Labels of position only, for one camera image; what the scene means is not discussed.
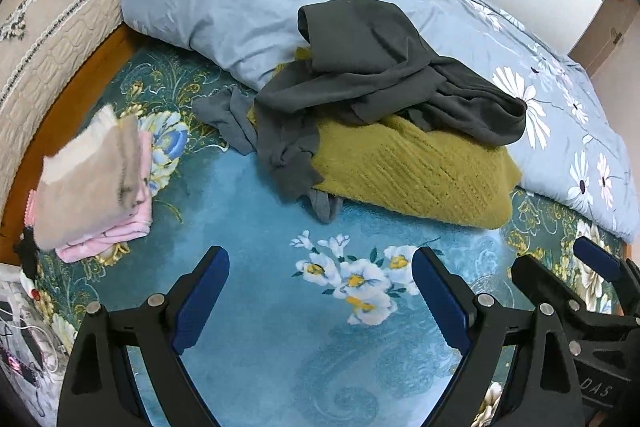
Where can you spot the small black cloth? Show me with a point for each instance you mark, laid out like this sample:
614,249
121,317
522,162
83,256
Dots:
26,252

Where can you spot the teal floral blanket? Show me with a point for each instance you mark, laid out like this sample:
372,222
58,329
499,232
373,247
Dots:
260,207

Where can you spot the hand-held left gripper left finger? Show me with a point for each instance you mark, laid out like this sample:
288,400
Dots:
200,297

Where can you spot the dark grey pants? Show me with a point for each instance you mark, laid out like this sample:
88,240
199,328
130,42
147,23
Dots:
360,52

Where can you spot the blue floral quilt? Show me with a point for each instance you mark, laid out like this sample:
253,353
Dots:
240,7

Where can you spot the folded pink garment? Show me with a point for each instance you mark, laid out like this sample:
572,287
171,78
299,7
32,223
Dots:
102,243

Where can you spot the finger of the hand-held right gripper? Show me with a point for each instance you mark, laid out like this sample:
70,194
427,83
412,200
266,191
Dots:
542,279
595,257

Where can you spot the folded beige garment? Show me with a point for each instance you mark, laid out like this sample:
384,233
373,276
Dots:
80,187

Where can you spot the light grey garment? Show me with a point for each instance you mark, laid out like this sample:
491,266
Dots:
234,117

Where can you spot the cardboard box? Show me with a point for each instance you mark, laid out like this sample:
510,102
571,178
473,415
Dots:
614,32

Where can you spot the beige padded headboard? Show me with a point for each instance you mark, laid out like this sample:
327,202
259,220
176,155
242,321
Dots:
50,37

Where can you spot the mustard knit sweater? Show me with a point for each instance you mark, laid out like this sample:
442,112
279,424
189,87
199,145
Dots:
415,172

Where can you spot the wooden bed frame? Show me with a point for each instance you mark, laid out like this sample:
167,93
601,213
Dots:
75,97

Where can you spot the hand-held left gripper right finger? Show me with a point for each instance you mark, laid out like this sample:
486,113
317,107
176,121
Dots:
441,302

